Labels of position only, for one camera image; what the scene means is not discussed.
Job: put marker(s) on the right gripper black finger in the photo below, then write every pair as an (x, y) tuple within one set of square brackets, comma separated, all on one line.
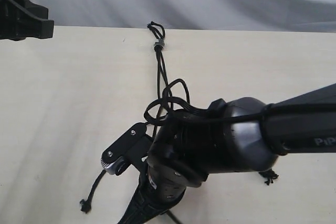
[(141, 208)]

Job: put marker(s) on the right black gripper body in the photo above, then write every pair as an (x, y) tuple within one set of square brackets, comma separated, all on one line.
[(167, 193)]

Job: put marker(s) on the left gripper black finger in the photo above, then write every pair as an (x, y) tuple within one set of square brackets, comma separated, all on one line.
[(32, 20)]

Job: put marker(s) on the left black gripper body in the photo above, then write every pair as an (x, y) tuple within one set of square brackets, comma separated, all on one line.
[(13, 21)]

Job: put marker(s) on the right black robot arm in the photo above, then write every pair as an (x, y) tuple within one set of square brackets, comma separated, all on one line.
[(244, 135)]

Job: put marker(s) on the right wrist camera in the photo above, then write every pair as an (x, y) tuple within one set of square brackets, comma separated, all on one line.
[(131, 148)]

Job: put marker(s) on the grey metal cable clamp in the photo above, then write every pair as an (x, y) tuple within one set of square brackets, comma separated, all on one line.
[(159, 45)]

